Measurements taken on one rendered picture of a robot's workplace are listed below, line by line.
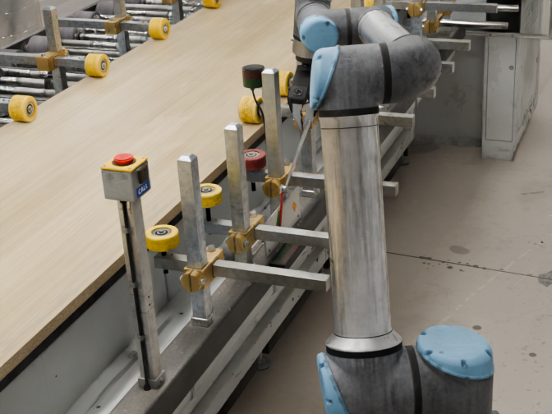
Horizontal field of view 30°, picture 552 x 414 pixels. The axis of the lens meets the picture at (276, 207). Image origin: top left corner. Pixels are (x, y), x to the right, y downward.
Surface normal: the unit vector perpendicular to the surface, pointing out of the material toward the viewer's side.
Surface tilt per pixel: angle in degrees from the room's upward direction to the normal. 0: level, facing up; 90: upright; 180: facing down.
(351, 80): 72
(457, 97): 90
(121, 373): 0
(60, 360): 90
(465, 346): 5
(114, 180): 90
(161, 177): 0
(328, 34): 96
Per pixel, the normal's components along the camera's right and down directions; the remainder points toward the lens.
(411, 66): 0.43, -0.07
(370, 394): 0.05, 0.12
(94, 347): 0.93, 0.11
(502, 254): -0.06, -0.90
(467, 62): -0.36, 0.41
